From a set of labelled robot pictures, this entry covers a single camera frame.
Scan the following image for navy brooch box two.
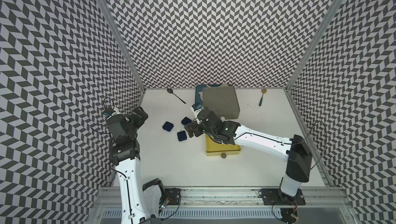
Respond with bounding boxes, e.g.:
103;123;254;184
181;117;192;126

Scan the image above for yellow bottom drawer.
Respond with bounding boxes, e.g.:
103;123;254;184
206;135;241;159

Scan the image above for navy brooch box three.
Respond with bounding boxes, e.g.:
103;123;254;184
177;131;187;142

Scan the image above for navy brooch box one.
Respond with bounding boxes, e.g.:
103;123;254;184
162;122;174;132

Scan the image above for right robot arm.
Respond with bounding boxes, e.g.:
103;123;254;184
185;108;312;198

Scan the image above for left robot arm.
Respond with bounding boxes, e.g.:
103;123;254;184
106;107;165;224

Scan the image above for three-tier drawer cabinet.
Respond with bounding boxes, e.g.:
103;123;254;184
202;86;240;120

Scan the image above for blue tray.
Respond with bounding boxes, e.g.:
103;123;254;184
194;84;206;105

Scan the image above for black spoon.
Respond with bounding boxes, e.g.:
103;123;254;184
167;88;186;104

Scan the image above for gold spoon teal handle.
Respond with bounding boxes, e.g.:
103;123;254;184
258;89;267;107

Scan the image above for front aluminium rail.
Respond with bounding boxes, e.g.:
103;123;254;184
92;186;350;224

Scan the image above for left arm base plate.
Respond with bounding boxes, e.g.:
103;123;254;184
160;188;181;207

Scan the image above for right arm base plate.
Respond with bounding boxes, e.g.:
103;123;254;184
258;188;306;206

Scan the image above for aluminium corner post left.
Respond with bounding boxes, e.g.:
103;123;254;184
96;0;145;93

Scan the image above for aluminium corner post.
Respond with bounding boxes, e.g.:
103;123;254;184
286;0;356;90
96;0;145;93

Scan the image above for aluminium corner post right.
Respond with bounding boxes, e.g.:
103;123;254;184
286;0;356;90

